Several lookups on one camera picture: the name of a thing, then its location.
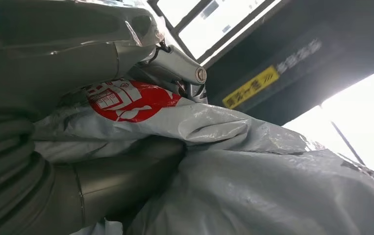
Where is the yellow label sticker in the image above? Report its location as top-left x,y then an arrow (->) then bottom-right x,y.
222,65 -> 280,110

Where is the dark window frame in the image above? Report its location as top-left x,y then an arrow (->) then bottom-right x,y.
147,0 -> 286,67

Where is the grey plastic courier package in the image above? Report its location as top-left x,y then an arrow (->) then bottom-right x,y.
31,78 -> 374,235

